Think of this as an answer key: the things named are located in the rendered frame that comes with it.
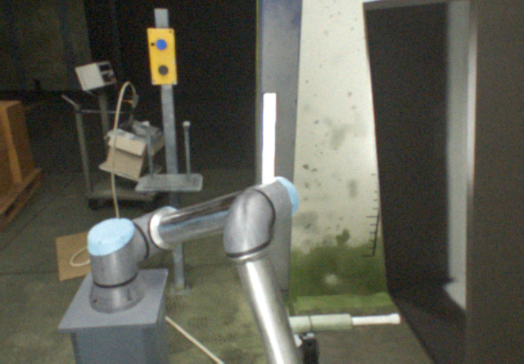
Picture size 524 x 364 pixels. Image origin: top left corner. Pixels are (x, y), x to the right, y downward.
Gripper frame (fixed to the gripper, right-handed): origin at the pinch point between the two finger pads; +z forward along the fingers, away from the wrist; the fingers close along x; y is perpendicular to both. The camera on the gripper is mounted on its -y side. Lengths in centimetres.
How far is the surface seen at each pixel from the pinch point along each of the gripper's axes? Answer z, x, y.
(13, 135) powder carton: 261, -218, 7
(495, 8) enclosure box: -27, 29, -110
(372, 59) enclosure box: 31, 29, -91
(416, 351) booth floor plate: 26, 65, 52
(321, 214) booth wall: 73, 26, -2
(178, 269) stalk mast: 90, -57, 41
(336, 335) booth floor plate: 39, 28, 52
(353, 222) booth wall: 72, 45, 4
